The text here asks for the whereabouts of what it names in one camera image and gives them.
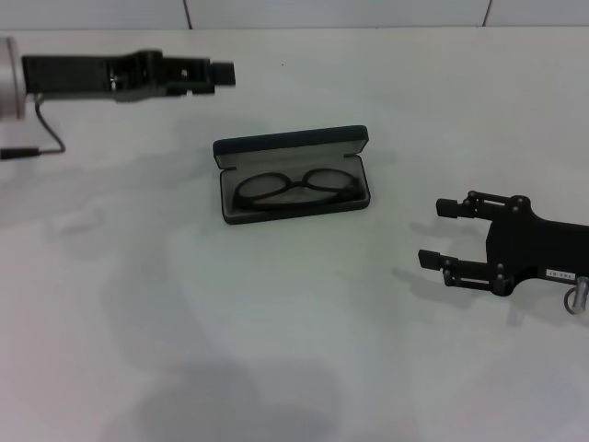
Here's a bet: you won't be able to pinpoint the black glasses case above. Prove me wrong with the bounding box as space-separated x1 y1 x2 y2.
212 124 372 226

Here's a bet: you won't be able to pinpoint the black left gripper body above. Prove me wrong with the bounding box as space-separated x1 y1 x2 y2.
21 49 162 103

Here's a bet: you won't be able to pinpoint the black glasses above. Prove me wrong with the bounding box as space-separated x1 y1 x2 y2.
232 168 361 212

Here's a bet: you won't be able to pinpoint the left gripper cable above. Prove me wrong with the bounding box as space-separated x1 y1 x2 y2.
0 94 66 162

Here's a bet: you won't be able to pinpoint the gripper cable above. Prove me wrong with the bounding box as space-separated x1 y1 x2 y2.
0 94 66 162
560 275 589 317

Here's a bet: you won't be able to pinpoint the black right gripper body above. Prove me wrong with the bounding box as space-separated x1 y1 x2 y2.
485 195 589 297

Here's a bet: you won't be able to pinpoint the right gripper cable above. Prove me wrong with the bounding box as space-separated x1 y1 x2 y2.
560 275 589 317

